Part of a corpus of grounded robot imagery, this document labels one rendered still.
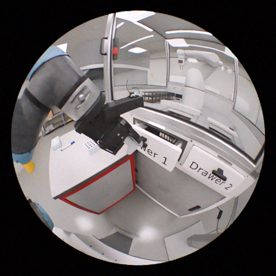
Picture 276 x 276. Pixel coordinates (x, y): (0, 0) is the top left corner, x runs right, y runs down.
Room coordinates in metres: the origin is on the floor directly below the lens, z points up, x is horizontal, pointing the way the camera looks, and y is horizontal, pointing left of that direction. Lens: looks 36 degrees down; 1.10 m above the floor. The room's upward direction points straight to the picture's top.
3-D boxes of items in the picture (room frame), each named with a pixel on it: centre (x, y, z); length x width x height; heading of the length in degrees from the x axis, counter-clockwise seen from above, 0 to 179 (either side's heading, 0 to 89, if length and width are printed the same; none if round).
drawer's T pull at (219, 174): (0.07, -0.27, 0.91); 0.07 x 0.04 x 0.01; 44
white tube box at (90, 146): (0.38, 0.27, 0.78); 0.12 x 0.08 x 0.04; 144
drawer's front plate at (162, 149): (0.28, -0.03, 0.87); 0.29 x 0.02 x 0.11; 44
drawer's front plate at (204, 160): (0.09, -0.29, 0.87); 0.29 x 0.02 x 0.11; 44
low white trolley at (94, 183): (0.40, 0.43, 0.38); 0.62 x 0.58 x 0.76; 44
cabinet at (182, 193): (0.61, -0.45, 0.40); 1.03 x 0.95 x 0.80; 44
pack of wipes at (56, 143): (0.37, 0.70, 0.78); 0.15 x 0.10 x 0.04; 53
